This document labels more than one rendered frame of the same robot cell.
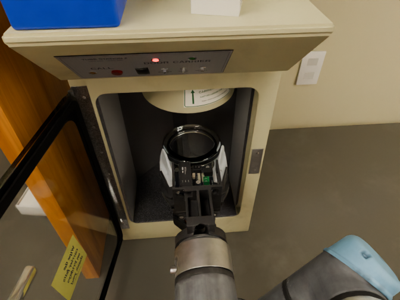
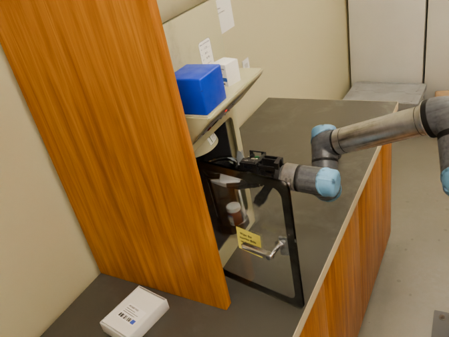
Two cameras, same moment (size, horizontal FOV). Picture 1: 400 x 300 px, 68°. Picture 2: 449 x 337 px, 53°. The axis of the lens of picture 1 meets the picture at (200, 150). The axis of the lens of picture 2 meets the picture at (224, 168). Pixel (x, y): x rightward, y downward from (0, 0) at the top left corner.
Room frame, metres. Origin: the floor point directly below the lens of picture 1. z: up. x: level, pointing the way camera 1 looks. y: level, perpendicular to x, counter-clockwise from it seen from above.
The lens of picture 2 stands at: (-0.34, 0.92, 1.93)
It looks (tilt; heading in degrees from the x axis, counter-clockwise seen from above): 30 degrees down; 309
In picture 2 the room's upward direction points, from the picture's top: 12 degrees counter-clockwise
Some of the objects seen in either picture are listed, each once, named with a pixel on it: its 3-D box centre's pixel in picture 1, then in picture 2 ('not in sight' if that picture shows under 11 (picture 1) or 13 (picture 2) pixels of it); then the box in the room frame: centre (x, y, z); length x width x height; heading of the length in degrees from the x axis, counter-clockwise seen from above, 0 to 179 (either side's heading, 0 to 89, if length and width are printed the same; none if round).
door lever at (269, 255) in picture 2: not in sight; (262, 247); (0.15, 0.24, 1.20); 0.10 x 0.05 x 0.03; 174
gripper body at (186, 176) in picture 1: (197, 206); (263, 170); (0.26, 0.00, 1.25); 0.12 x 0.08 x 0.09; 5
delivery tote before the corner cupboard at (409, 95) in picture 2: not in sight; (384, 109); (0.69, -2.66, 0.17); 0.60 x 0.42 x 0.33; 3
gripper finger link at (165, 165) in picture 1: (166, 161); not in sight; (0.36, 0.06, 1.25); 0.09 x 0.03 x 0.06; 29
